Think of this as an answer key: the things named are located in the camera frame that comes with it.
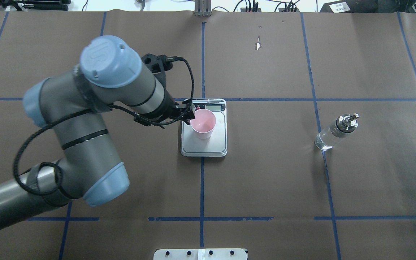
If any silver digital kitchen scale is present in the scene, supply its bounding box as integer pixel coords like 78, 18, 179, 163
180, 99, 228, 157

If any glass sauce bottle metal spout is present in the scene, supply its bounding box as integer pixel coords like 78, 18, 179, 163
314, 113, 360, 151

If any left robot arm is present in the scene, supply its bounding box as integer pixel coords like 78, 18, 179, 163
0, 35, 195, 230

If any black box white label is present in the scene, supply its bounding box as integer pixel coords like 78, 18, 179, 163
318, 0, 405, 13

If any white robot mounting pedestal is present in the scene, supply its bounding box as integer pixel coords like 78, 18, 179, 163
153, 248, 249, 260

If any aluminium frame post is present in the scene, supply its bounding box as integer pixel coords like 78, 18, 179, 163
194, 0, 212, 17

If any black folded tripod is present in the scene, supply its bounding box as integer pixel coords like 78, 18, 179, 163
0, 0, 71, 11

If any pink plastic cup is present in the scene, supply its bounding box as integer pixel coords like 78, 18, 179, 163
190, 109, 217, 139

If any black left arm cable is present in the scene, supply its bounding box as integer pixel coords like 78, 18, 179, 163
12, 56, 195, 197

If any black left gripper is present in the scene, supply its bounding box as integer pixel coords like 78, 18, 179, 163
163, 101, 195, 125

